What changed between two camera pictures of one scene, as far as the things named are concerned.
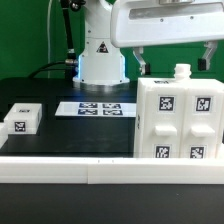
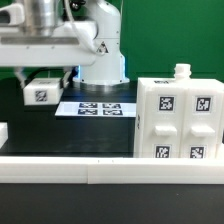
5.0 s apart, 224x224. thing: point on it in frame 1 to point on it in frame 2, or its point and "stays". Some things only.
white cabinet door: (164, 122) stays
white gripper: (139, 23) to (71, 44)
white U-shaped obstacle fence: (110, 170) stays
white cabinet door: (202, 126) stays
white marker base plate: (97, 109) stays
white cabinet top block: (24, 118) to (43, 92)
